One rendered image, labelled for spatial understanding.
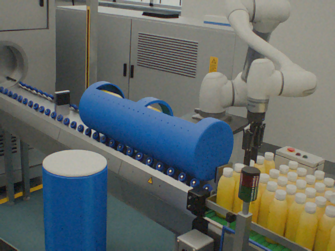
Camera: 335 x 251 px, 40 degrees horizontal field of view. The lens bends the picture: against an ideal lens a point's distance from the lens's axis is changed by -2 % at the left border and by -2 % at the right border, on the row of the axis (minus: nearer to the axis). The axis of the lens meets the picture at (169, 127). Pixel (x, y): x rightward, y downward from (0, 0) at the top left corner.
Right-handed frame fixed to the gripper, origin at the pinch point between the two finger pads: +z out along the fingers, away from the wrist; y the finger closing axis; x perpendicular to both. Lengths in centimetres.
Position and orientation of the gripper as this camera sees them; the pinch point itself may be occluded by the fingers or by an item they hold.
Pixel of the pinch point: (251, 156)
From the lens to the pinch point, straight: 199.4
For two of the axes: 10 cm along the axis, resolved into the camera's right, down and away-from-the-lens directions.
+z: -0.6, 9.5, 3.2
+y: -7.2, 1.8, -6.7
